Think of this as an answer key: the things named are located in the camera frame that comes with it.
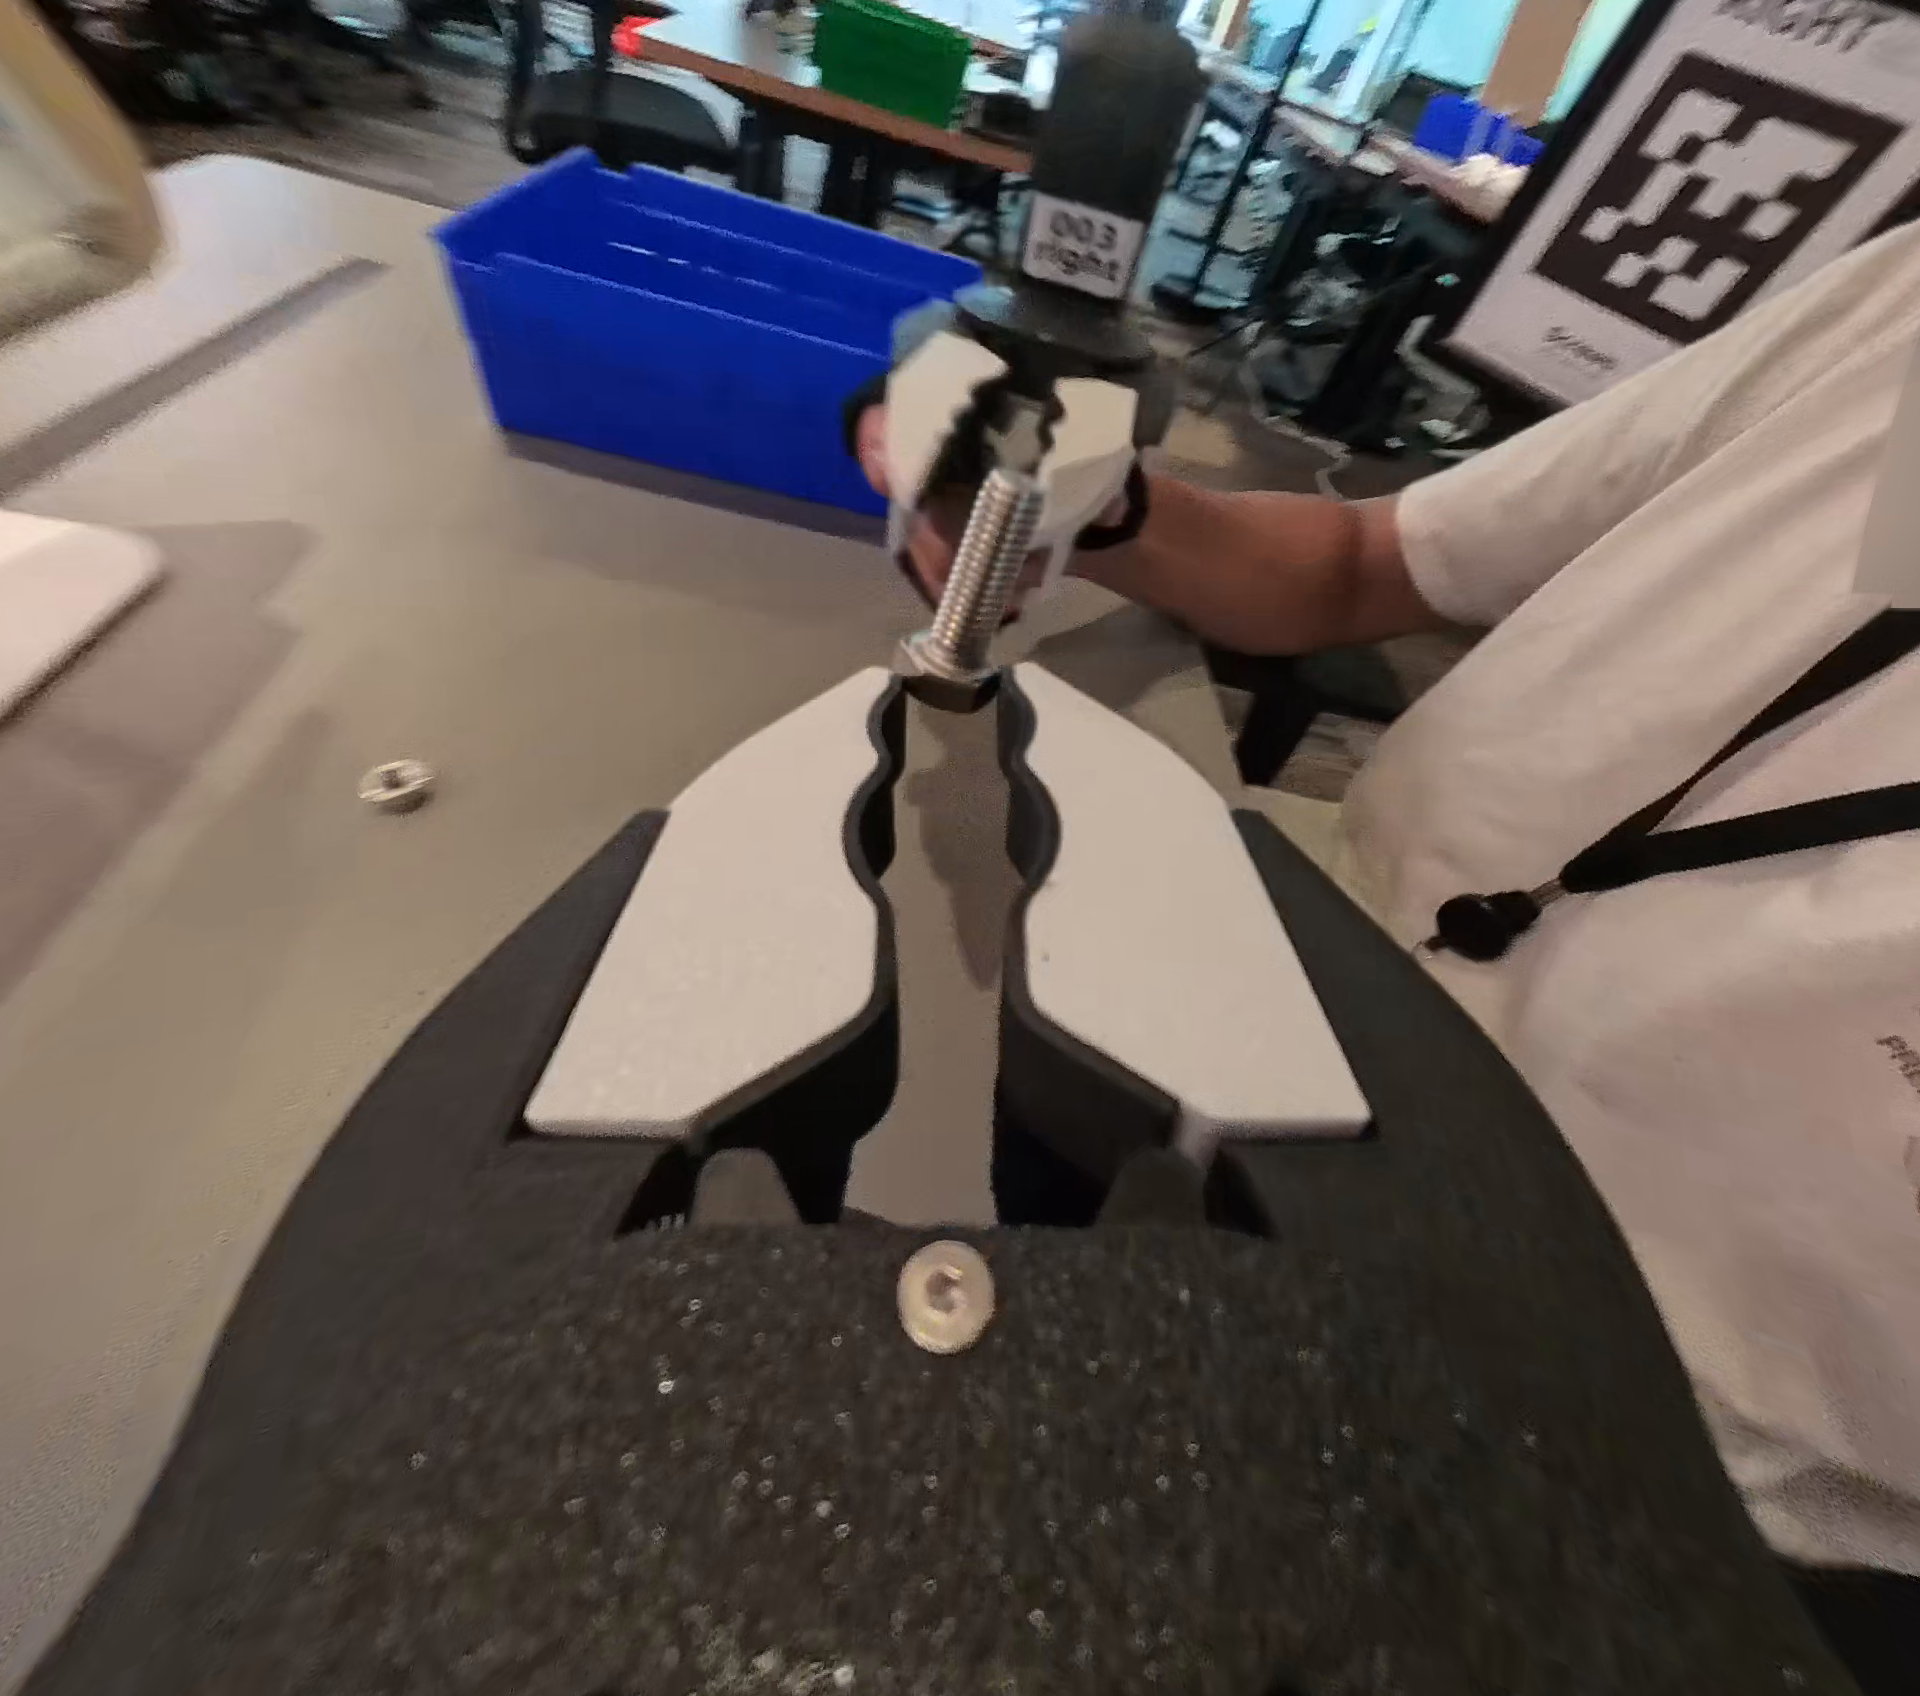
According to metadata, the long wooden table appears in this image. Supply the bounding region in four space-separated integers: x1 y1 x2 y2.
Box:
628 0 1054 227

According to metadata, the person's right forearm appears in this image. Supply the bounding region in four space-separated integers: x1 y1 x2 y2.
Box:
1109 468 1431 660

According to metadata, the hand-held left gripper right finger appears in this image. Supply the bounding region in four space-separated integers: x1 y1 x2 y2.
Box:
1003 661 1378 1149

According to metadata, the black boom stand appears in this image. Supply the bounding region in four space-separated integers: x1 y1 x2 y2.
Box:
1196 0 1431 296

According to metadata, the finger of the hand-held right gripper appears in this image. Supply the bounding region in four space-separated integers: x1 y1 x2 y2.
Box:
1027 376 1150 595
886 335 1013 556

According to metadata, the person's right hand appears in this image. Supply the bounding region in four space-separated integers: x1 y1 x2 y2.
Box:
849 393 1172 631

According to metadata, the wooden instruction board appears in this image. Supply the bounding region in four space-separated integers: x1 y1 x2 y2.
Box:
0 0 166 340

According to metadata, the green plastic crate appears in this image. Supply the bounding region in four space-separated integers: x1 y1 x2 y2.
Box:
810 0 981 135

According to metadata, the person in white shirt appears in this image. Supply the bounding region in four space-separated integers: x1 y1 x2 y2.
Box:
1343 220 1920 1574

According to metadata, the steel hex bolt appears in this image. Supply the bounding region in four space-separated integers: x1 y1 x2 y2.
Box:
915 398 1052 677

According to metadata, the blue plastic bin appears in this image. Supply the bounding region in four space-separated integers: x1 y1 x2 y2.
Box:
437 151 982 526

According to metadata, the black lanyard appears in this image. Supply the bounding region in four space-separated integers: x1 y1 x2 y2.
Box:
1425 608 1920 968

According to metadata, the framed marker sign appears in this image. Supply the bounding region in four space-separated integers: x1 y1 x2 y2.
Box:
1416 0 1920 413

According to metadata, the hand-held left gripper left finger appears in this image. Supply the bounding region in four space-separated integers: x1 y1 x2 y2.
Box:
520 661 902 1149

